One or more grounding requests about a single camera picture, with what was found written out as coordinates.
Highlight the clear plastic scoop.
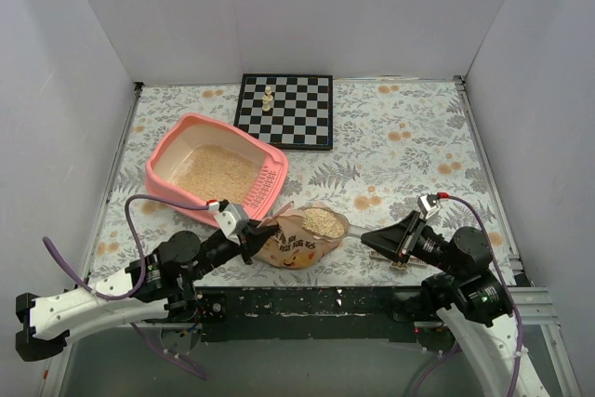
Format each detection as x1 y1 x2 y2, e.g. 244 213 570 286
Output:
301 206 367 241

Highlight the peach cat litter bag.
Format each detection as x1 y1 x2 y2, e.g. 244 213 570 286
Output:
256 202 345 270

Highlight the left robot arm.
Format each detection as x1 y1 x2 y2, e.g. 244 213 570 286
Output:
15 220 279 362

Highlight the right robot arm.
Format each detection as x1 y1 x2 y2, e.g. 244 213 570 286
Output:
360 211 548 396

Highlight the tan cat litter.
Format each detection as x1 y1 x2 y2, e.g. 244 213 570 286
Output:
171 145 259 204

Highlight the pink litter box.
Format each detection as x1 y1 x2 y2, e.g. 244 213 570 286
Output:
145 113 289 219

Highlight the wooden piano shaped ornament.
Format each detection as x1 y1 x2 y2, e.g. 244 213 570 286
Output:
369 250 429 271

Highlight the floral tablecloth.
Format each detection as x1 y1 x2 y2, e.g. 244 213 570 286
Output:
89 81 514 283

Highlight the cream chess piece front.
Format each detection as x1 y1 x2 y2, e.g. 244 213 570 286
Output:
262 95 273 112

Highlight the black white chessboard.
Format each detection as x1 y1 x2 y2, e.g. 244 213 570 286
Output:
233 73 334 151

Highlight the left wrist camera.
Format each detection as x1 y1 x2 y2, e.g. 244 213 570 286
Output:
206 200 249 240

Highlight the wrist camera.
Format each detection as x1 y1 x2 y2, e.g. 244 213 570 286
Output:
417 192 450 220
206 200 249 240

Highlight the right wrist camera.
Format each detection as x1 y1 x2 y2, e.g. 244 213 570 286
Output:
417 192 450 220

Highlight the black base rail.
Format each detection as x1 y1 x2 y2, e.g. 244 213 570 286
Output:
143 287 466 342

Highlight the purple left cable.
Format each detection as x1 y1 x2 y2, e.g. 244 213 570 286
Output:
42 194 219 379

